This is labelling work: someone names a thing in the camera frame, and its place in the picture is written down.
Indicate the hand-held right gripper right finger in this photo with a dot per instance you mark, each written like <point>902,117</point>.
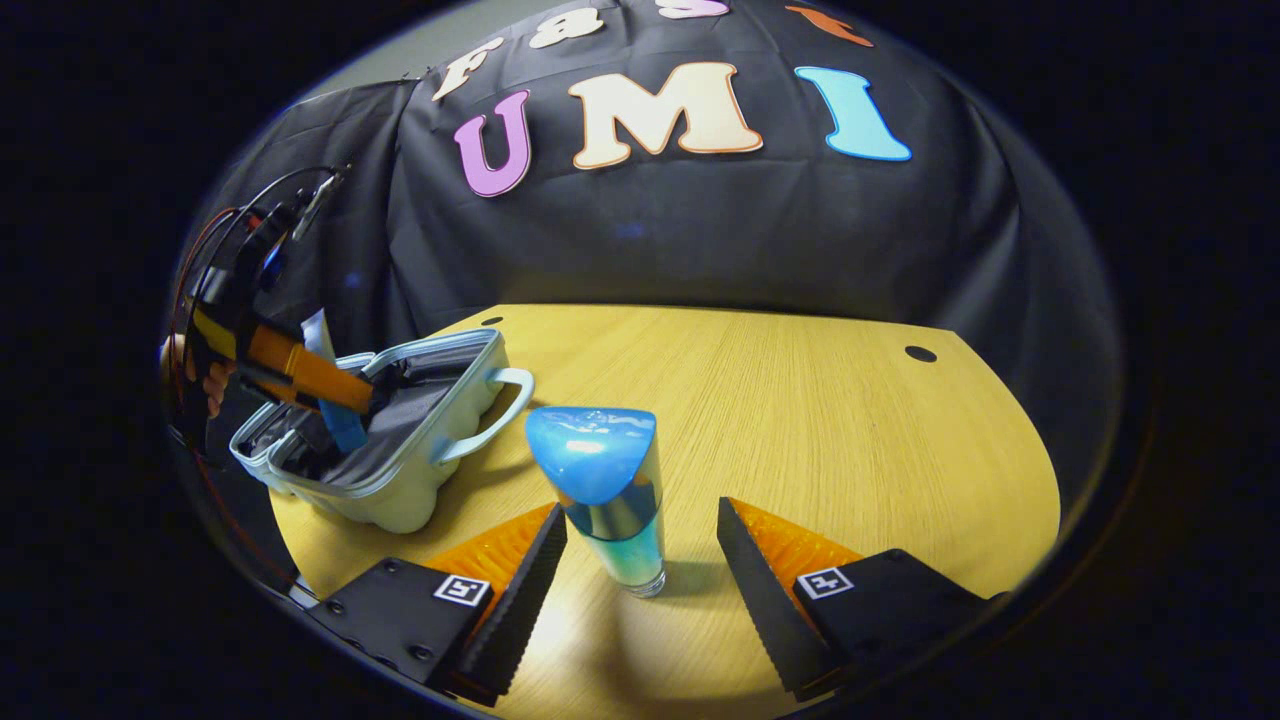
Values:
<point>760,600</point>

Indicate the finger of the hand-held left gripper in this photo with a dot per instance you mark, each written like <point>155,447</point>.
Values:
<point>300,368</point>

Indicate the blue capped clear bottle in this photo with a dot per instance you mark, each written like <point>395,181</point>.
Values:
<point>600,460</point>

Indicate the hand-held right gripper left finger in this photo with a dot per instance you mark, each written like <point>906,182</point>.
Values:
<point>530,600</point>

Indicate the black backdrop cloth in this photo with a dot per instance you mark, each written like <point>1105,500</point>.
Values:
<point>700,230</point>

